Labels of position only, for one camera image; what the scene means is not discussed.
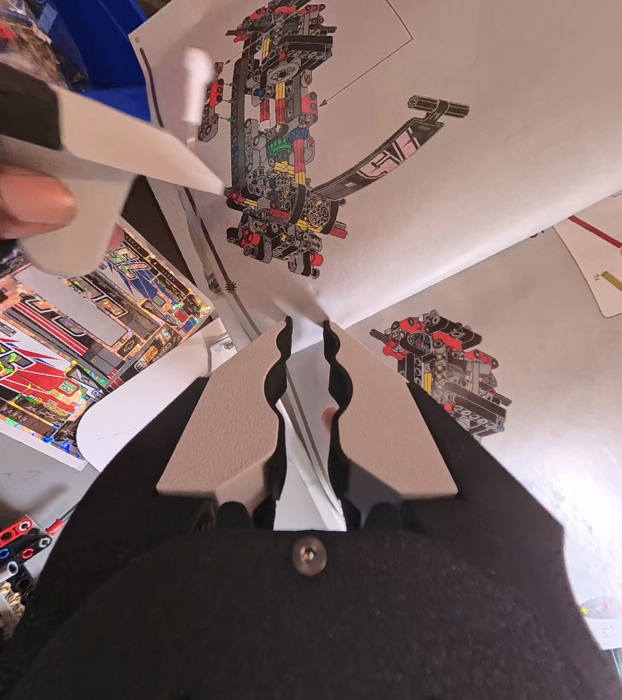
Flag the person's left hand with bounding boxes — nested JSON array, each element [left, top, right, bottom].
[[0, 127, 78, 270]]

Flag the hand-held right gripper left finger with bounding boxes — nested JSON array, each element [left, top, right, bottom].
[[155, 315, 294, 512]]

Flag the blue plastic bin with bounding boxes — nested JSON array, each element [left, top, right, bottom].
[[43, 0, 154, 122]]

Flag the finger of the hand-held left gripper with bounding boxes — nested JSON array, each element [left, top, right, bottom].
[[0, 136, 139, 279], [51, 85, 226, 197]]

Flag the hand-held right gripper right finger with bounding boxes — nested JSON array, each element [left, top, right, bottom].
[[322, 320, 459, 517]]

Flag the lego car chassis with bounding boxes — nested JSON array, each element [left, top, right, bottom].
[[0, 517, 66, 662]]

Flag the holographic sticker sheet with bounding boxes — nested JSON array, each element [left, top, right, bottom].
[[0, 226, 215, 471]]

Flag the lego instruction booklet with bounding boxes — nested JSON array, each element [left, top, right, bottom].
[[129, 0, 622, 653]]

